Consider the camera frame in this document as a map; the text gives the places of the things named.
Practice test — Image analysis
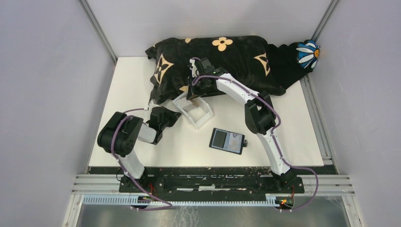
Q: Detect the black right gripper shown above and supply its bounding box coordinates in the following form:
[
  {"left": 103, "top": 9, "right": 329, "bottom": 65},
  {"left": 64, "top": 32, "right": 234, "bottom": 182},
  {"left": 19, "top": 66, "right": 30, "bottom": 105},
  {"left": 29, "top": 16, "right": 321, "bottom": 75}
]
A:
[{"left": 186, "top": 76, "right": 207, "bottom": 101}]

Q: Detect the white plastic card tray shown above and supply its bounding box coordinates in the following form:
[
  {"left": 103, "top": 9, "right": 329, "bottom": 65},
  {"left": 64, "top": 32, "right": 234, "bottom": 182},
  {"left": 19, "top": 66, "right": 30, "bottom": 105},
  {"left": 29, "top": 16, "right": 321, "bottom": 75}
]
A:
[{"left": 173, "top": 92, "right": 214, "bottom": 129}]

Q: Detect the black leather card holder wallet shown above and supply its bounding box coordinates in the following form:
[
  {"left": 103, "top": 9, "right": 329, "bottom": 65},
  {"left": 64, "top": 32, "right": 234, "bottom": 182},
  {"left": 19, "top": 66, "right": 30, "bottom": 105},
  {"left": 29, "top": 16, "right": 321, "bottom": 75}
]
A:
[{"left": 209, "top": 128, "right": 248, "bottom": 155}]

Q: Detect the black credit card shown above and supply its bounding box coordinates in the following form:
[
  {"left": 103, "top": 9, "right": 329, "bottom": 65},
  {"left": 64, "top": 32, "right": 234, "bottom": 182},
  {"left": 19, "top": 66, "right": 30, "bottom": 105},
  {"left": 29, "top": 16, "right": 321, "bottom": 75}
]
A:
[{"left": 211, "top": 129, "right": 227, "bottom": 148}]

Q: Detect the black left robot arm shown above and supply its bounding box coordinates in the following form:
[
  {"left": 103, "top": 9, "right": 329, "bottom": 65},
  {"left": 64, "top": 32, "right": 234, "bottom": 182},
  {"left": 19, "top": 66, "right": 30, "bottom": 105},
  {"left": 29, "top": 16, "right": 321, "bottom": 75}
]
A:
[{"left": 97, "top": 106, "right": 182, "bottom": 192}]

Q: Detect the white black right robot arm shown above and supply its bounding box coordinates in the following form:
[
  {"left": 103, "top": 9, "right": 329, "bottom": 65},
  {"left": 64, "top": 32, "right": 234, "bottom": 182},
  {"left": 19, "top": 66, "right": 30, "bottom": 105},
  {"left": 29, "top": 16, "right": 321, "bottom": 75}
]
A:
[{"left": 188, "top": 57, "right": 296, "bottom": 193}]

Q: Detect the black cloth with daisy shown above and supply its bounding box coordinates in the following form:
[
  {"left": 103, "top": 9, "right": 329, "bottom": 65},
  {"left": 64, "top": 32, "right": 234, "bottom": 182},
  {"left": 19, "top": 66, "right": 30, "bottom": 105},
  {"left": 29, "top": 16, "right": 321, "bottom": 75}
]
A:
[{"left": 268, "top": 40, "right": 320, "bottom": 89}]

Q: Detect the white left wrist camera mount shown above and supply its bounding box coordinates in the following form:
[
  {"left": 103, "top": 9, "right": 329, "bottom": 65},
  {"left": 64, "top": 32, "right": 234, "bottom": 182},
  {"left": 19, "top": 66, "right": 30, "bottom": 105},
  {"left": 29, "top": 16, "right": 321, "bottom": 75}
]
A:
[{"left": 144, "top": 99, "right": 159, "bottom": 111}]

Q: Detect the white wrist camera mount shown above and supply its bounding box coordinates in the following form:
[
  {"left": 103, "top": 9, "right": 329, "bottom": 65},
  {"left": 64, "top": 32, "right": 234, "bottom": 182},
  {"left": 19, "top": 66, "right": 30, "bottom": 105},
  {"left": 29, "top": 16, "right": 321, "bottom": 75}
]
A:
[
  {"left": 189, "top": 57, "right": 200, "bottom": 78},
  {"left": 144, "top": 99, "right": 159, "bottom": 111}
]

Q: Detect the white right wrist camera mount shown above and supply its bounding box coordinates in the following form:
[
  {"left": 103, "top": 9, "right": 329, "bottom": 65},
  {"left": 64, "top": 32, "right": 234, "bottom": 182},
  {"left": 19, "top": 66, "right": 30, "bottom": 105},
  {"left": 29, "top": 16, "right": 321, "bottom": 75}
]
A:
[{"left": 189, "top": 57, "right": 200, "bottom": 78}]

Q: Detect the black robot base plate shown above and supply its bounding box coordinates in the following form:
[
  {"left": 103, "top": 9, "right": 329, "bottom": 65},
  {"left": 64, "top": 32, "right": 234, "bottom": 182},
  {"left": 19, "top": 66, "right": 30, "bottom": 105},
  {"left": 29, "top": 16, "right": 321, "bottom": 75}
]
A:
[{"left": 137, "top": 167, "right": 305, "bottom": 201}]

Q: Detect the aluminium frame rail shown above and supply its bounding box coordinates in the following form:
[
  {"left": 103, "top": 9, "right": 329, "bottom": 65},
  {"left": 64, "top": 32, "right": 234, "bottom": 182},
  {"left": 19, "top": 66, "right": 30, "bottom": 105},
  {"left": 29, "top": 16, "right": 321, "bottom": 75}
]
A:
[{"left": 72, "top": 175, "right": 355, "bottom": 196}]

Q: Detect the white slotted cable duct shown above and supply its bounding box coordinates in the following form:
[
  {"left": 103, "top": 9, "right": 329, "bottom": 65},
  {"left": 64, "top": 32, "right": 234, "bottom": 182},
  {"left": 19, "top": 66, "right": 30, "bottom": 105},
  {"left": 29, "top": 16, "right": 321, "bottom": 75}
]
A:
[{"left": 82, "top": 194, "right": 279, "bottom": 207}]

